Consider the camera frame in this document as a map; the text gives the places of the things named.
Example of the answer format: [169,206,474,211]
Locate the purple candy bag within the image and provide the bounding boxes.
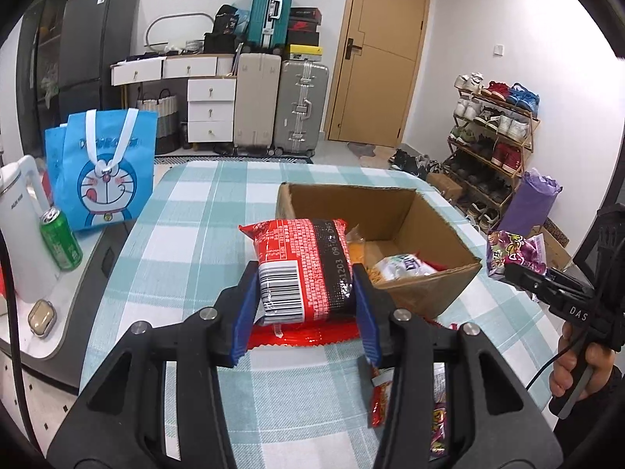
[486,231,548,281]

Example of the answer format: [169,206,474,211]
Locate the white red snack bag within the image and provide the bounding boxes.
[369,253,436,284]

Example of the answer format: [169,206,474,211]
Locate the red black snack pack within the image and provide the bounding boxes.
[239,218,359,348]

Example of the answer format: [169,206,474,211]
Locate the meat floss cake pack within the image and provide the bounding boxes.
[345,226,366,266]

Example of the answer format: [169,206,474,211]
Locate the right hand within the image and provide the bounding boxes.
[546,320,622,399]

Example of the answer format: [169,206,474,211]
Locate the small earbuds case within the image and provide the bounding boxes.
[28,299,56,339]

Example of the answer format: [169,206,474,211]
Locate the small cardboard box floor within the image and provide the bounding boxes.
[427,173,464,203]

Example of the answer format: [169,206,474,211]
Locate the checked teal tablecloth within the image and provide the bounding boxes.
[82,161,558,468]

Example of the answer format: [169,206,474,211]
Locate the green soda can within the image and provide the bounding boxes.
[40,206,83,271]

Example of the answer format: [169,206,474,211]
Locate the wooden shoe rack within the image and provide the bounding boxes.
[442,72,540,233]

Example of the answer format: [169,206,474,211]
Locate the cardboard SF box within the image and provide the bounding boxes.
[275,182,482,319]

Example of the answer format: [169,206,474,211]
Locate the white electric kettle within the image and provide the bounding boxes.
[0,155,59,303]

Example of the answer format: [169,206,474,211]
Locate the blue Doraemon tote bag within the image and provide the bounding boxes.
[45,108,158,232]

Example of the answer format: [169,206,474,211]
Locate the woven laundry basket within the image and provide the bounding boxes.
[137,88,180,155]

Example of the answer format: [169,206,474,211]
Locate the wooden door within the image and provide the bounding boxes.
[324,0,430,147]

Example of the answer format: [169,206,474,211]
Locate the beige suitcase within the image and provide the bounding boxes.
[233,53,282,150]

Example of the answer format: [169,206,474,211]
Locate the silver suitcase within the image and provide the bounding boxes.
[273,61,329,158]

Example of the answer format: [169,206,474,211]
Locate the white drawer cabinet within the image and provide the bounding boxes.
[110,54,236,145]

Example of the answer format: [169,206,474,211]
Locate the stacked shoe boxes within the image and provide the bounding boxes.
[287,6,323,63]

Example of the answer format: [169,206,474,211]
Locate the dark grey refrigerator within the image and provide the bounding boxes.
[58,0,138,123]

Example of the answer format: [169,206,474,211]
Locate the teal suitcase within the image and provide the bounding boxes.
[245,0,292,53]

